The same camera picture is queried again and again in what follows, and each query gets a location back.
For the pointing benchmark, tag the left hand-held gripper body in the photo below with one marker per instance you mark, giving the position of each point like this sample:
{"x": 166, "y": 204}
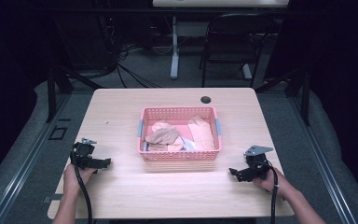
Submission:
{"x": 82, "y": 153}

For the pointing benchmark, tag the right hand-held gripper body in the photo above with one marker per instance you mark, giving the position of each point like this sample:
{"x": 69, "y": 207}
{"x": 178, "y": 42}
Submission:
{"x": 257, "y": 161}

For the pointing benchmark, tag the person's left hand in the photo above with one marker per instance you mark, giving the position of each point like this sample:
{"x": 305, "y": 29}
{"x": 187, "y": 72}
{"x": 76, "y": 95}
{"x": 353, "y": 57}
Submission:
{"x": 74, "y": 179}

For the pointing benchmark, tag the person's right hand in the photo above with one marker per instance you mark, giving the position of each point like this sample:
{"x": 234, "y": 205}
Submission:
{"x": 272, "y": 183}

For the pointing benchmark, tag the large peach cloth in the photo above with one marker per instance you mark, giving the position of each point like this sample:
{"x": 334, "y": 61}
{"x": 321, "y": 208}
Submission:
{"x": 202, "y": 133}

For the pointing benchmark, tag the white and blue cloth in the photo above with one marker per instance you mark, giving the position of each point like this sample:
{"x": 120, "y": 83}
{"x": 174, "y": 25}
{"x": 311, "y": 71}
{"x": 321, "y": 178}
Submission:
{"x": 189, "y": 145}

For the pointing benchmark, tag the pink plastic basket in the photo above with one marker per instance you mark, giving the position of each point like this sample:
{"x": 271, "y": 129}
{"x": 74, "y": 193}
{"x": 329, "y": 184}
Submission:
{"x": 180, "y": 155}

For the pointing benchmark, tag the brown cloth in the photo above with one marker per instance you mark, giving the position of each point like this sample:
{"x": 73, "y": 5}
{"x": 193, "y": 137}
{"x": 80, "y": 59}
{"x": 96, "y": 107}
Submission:
{"x": 163, "y": 136}

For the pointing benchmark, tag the small peach cloth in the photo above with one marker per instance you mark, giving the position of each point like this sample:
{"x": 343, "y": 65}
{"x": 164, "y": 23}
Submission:
{"x": 161, "y": 125}

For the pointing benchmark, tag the black metal stand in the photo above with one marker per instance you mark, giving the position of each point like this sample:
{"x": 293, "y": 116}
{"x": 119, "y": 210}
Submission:
{"x": 301, "y": 90}
{"x": 59, "y": 81}

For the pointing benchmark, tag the black folding chair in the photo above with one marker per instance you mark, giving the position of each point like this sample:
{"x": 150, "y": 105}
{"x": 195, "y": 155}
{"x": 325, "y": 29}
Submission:
{"x": 234, "y": 37}

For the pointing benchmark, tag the white desk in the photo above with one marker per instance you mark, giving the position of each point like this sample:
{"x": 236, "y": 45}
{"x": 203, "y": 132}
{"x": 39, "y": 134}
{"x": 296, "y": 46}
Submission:
{"x": 205, "y": 3}

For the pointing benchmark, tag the black floor socket frame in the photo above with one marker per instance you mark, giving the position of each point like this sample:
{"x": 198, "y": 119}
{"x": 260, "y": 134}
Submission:
{"x": 58, "y": 133}

